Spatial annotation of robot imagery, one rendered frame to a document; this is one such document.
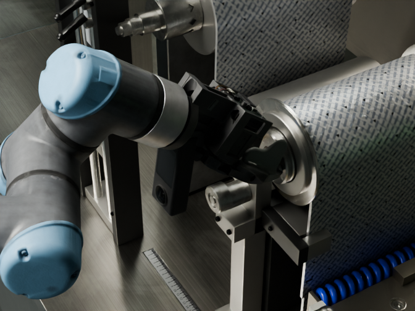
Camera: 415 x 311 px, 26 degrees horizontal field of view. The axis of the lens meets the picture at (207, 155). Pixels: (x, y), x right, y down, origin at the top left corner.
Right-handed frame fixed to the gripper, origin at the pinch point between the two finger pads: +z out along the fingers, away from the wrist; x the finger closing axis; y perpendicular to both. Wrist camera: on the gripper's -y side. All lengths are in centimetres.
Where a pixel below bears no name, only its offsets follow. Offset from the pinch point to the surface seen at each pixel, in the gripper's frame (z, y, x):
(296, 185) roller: 4.0, 0.4, -2.1
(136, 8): 24, -3, 70
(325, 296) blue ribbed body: 18.3, -12.0, -6.9
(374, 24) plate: 30.0, 21.5, 23.7
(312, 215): 7.8, -2.1, -4.2
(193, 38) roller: 1.6, 5.6, 26.9
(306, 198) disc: 5.4, -0.3, -3.6
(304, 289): 17.1, -13.2, -4.2
